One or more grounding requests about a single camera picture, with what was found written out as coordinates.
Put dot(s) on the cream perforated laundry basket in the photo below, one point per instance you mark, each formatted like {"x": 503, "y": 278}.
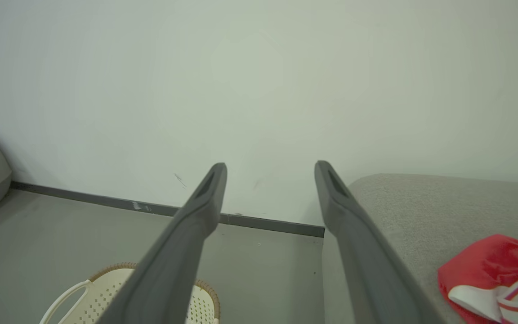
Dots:
{"x": 88, "y": 297}

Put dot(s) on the grey fabric sofa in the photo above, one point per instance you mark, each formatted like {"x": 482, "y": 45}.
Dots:
{"x": 443, "y": 207}

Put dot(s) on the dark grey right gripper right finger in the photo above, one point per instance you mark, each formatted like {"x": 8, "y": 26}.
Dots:
{"x": 376, "y": 279}

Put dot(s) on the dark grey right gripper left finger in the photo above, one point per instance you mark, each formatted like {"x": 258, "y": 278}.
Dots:
{"x": 164, "y": 270}

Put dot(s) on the red jersey with white trim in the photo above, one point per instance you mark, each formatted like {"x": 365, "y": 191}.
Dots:
{"x": 511, "y": 299}

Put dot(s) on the dark grey baseboard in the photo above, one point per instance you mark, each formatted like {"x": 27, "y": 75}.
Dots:
{"x": 83, "y": 195}

